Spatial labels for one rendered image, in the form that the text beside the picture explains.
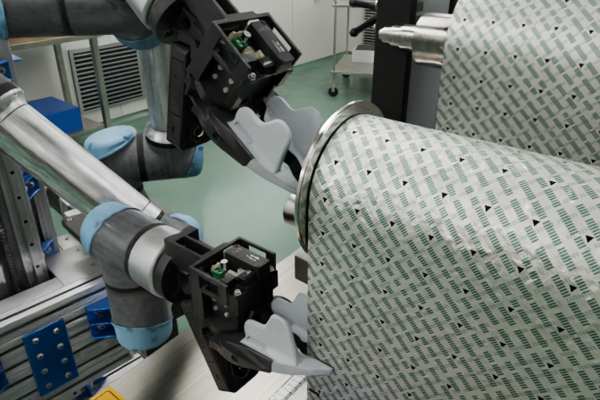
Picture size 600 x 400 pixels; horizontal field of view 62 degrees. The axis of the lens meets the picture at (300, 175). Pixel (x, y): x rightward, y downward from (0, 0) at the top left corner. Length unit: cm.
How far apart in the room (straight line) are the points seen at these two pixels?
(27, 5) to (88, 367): 96
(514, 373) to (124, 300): 46
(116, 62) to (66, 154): 374
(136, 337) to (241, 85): 39
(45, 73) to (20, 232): 302
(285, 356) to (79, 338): 90
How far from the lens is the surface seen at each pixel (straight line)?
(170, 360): 79
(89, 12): 62
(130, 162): 118
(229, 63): 44
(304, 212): 40
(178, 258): 55
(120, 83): 454
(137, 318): 68
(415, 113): 78
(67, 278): 132
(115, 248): 62
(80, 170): 77
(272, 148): 43
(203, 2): 46
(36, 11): 63
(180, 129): 52
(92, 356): 138
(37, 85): 422
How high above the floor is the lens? 145
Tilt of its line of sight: 25 degrees down
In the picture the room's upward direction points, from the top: straight up
